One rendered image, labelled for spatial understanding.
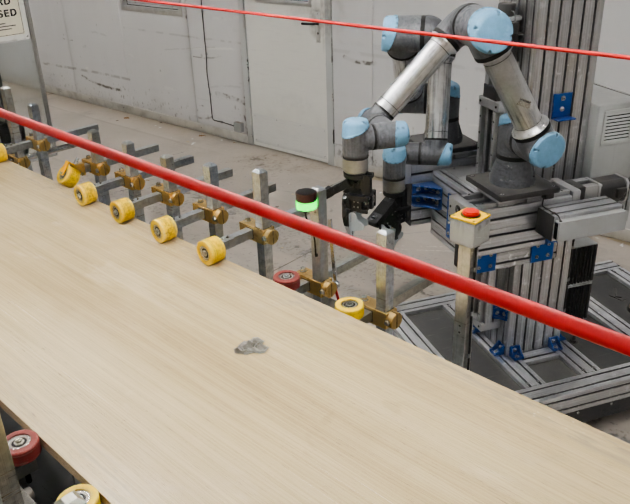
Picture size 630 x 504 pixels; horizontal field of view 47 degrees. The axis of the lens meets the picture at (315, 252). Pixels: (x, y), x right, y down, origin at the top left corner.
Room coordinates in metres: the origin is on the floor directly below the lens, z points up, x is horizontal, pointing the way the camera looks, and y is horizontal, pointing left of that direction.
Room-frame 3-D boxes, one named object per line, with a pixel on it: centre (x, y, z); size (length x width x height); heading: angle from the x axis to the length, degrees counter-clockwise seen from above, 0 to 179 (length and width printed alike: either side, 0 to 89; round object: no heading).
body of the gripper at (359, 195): (2.01, -0.13, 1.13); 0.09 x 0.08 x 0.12; 65
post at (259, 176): (2.14, 0.16, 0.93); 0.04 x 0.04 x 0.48; 45
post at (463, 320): (1.60, -0.38, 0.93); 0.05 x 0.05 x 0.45; 45
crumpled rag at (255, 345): (1.55, 0.17, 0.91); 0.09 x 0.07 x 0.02; 102
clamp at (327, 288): (1.98, 0.00, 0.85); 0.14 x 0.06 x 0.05; 45
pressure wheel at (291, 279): (1.92, 0.09, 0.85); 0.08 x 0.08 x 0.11
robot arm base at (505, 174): (2.29, -0.67, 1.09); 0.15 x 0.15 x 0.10
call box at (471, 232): (1.60, -0.37, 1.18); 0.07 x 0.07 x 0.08; 45
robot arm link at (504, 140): (2.28, -0.67, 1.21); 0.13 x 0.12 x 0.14; 15
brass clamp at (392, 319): (1.80, -0.17, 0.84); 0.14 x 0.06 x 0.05; 45
